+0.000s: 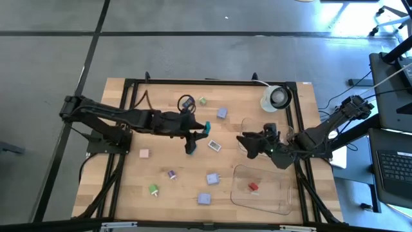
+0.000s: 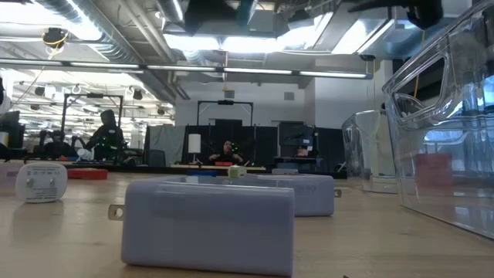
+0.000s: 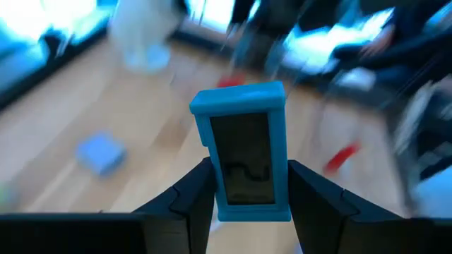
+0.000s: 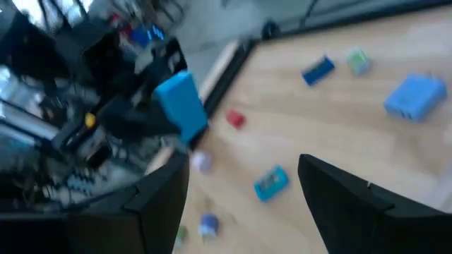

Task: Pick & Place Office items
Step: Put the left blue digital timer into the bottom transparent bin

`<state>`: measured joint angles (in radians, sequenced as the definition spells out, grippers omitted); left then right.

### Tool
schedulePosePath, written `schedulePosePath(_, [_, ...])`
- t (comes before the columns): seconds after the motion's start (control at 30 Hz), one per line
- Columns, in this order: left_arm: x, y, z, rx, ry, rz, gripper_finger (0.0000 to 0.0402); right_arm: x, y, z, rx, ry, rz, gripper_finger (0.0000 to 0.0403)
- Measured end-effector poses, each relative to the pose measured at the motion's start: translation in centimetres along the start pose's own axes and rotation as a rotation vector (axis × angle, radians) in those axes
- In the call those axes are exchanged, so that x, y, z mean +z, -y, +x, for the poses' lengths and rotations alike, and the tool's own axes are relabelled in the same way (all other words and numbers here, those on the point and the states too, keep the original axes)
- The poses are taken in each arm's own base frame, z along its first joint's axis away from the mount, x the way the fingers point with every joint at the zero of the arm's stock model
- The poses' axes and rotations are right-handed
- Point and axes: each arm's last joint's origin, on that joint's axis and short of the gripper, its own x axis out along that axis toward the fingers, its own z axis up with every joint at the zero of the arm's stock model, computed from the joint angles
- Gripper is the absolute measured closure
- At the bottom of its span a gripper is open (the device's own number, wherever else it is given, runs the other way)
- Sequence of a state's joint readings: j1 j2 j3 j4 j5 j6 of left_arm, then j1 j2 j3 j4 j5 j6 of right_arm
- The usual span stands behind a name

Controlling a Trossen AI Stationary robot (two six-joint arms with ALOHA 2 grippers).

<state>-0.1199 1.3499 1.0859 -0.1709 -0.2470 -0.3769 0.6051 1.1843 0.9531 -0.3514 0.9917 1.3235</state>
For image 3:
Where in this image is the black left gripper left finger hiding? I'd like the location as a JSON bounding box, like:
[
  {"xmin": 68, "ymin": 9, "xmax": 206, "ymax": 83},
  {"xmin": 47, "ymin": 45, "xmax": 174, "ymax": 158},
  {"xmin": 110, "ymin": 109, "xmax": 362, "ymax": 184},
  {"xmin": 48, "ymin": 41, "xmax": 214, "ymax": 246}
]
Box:
[{"xmin": 0, "ymin": 157, "xmax": 217, "ymax": 254}]

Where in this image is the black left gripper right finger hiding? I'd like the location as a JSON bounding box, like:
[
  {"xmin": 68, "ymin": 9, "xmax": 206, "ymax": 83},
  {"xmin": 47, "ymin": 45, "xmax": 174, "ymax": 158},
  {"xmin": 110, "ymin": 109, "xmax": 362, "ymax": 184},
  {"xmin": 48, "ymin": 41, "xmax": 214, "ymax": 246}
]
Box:
[{"xmin": 287, "ymin": 159, "xmax": 452, "ymax": 254}]

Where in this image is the red plastic case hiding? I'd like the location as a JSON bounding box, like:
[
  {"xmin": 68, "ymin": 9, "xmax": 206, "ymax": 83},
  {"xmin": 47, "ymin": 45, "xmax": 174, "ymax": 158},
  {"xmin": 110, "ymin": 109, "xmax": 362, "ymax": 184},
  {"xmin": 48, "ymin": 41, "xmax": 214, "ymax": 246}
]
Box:
[
  {"xmin": 215, "ymin": 74, "xmax": 246, "ymax": 89},
  {"xmin": 323, "ymin": 140, "xmax": 362, "ymax": 176}
]

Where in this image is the light blue wall charger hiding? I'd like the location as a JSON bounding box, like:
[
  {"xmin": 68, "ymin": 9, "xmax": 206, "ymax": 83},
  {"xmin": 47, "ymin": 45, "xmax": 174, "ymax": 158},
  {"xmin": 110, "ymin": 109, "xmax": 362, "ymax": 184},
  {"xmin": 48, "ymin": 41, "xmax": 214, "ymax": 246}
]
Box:
[{"xmin": 76, "ymin": 132, "xmax": 127, "ymax": 176}]

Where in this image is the teal blue plastic case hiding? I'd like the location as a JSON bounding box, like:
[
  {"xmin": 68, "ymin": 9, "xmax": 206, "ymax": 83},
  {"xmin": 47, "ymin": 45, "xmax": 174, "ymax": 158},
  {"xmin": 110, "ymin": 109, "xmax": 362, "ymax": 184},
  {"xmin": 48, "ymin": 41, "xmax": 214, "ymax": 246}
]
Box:
[{"xmin": 189, "ymin": 80, "xmax": 292, "ymax": 222}]

